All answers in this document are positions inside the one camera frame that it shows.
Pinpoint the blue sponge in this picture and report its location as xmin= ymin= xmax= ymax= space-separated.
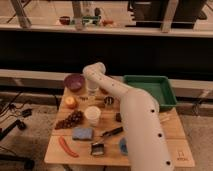
xmin=72 ymin=127 xmax=93 ymax=140

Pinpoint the blue plastic cup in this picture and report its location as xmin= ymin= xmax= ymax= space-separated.
xmin=119 ymin=138 xmax=128 ymax=155

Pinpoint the purple bowl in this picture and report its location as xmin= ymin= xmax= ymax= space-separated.
xmin=64 ymin=74 xmax=85 ymax=92

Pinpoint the red bowl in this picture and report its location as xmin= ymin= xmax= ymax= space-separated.
xmin=100 ymin=88 xmax=109 ymax=95

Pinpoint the red chili pepper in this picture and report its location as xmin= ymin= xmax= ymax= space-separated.
xmin=58 ymin=136 xmax=79 ymax=158

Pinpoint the banana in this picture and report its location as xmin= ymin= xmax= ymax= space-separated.
xmin=159 ymin=114 xmax=170 ymax=122

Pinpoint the green plastic tray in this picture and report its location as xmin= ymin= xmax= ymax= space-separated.
xmin=123 ymin=75 xmax=177 ymax=112

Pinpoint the bunch of dark grapes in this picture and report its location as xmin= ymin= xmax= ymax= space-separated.
xmin=55 ymin=110 xmax=83 ymax=130

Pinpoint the peach fruit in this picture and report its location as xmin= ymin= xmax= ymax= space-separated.
xmin=65 ymin=96 xmax=77 ymax=109

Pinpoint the wooden table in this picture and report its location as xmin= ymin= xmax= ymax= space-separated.
xmin=45 ymin=88 xmax=195 ymax=168

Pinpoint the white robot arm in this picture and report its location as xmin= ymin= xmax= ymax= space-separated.
xmin=83 ymin=62 xmax=174 ymax=171

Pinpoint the white plastic cup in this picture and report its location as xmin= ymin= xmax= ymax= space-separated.
xmin=84 ymin=106 xmax=101 ymax=126

